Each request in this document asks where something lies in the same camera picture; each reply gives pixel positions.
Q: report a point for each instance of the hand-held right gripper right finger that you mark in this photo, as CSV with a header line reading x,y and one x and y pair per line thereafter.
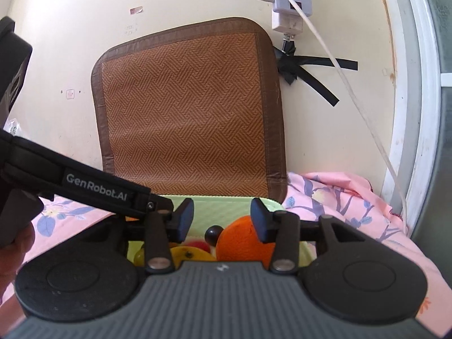
x,y
259,220

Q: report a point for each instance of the clear plastic bag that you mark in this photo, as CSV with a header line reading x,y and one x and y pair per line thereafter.
x,y
12,126

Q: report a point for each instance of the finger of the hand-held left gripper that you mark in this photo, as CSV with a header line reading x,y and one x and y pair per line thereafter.
x,y
160,203

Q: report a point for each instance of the dark purple plum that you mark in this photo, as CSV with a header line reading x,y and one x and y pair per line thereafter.
x,y
213,235

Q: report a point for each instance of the light green plastic basket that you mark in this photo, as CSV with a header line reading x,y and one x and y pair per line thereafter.
x,y
219,212

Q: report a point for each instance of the long black tape strip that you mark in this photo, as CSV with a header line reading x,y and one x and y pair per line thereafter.
x,y
319,90
328,63

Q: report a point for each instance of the person's left hand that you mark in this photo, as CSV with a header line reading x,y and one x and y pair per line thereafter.
x,y
16,254

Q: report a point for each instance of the red apple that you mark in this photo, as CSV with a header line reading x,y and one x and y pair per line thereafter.
x,y
199,245

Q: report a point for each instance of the large orange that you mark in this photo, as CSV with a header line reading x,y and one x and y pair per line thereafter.
x,y
236,245

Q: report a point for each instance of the brown woven seat mat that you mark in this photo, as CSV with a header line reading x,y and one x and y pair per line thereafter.
x,y
187,113

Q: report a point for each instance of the white power strip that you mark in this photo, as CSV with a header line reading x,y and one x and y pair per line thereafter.
x,y
284,21

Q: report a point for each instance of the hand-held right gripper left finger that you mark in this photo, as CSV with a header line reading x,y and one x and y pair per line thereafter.
x,y
186,219

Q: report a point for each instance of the white square wall sticker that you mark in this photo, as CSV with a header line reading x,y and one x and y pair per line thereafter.
x,y
70,94

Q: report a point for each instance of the pink printed blanket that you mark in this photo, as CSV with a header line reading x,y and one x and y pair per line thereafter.
x,y
353,204

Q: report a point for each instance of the yellow fruit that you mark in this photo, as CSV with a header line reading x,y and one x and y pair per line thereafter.
x,y
190,255

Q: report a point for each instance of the green tomato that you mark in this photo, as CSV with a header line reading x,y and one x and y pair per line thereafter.
x,y
140,257

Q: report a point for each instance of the pink wall sticker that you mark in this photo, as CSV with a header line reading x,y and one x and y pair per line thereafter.
x,y
136,10

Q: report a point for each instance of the white window frame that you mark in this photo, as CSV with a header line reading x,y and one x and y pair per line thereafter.
x,y
420,95

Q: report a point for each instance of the white plug adapter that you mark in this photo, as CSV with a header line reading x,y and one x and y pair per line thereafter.
x,y
295,1

